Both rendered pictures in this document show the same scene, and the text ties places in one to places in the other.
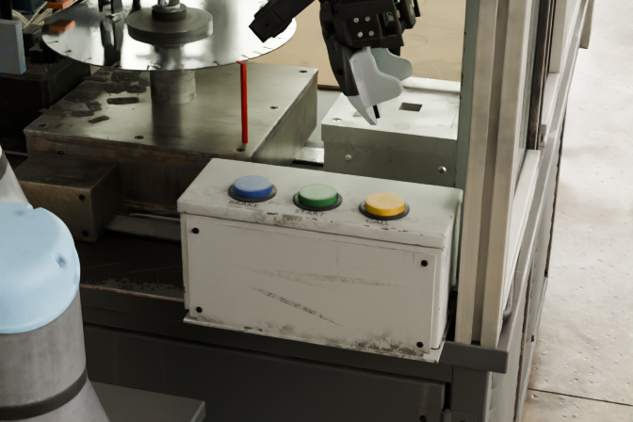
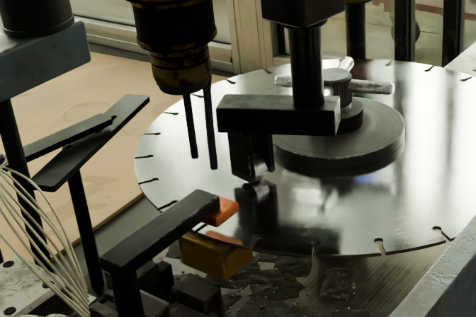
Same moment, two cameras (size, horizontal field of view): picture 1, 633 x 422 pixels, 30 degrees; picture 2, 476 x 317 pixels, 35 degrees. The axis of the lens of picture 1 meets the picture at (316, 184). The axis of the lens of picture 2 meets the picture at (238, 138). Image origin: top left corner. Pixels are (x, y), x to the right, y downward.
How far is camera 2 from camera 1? 151 cm
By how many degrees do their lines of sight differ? 57
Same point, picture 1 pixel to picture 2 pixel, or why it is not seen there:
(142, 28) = (377, 146)
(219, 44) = (443, 105)
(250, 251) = not seen: outside the picture
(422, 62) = (156, 113)
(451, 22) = (65, 84)
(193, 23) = (371, 107)
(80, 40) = (384, 214)
